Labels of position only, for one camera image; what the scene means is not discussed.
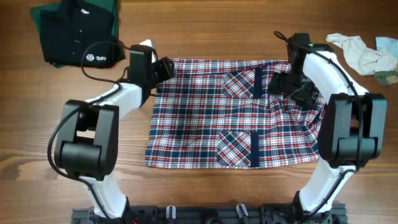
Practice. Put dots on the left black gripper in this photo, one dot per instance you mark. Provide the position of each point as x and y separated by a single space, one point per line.
164 64

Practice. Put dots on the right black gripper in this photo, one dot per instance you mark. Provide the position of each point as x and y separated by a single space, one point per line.
288 86

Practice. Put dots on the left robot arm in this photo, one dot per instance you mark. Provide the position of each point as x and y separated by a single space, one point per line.
84 145

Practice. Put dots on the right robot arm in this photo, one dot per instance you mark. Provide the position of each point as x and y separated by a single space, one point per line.
351 132

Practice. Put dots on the beige crumpled cloth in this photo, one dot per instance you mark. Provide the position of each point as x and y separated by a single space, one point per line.
362 59

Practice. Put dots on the green folded shirt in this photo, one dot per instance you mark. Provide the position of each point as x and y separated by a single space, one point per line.
115 18

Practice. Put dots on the olive green cloth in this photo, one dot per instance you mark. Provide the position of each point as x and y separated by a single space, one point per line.
386 78

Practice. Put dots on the light blue cloth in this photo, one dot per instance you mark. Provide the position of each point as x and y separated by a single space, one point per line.
389 44

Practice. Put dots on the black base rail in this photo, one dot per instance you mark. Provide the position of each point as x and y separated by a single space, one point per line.
267 213

